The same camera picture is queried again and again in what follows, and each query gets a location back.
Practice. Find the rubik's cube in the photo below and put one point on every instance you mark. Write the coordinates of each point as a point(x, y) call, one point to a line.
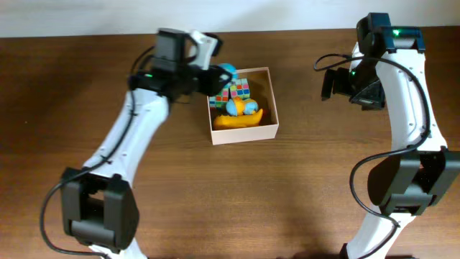
point(239, 88)
point(219, 100)

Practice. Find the orange blue duck toy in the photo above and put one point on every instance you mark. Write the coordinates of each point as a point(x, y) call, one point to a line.
point(238, 107)

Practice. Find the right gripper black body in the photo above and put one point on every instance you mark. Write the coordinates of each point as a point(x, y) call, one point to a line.
point(328, 85)

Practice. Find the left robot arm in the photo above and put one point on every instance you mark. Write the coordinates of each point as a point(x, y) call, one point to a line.
point(98, 205)

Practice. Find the cardboard box container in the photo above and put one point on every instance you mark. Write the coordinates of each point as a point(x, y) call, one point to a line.
point(260, 86)

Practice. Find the blue ball robot toy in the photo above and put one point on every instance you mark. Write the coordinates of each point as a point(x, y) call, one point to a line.
point(229, 68)

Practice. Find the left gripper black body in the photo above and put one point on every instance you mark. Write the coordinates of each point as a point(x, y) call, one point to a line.
point(199, 81)

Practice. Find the orange dinosaur toy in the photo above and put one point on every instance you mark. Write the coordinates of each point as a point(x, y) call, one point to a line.
point(224, 122)

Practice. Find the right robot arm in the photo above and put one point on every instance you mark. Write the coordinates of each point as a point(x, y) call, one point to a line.
point(386, 70)

